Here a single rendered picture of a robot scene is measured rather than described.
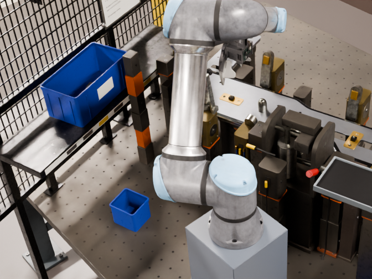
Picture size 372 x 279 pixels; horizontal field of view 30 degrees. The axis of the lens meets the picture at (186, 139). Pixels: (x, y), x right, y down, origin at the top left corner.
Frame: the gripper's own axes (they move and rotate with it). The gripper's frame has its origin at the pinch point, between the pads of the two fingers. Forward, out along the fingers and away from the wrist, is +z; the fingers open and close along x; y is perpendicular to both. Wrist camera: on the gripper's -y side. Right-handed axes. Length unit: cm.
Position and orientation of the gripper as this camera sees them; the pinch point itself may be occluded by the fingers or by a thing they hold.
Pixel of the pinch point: (230, 73)
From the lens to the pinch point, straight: 243.2
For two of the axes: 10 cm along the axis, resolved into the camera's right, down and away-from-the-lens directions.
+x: 5.6, -5.8, 5.9
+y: 8.3, 3.2, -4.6
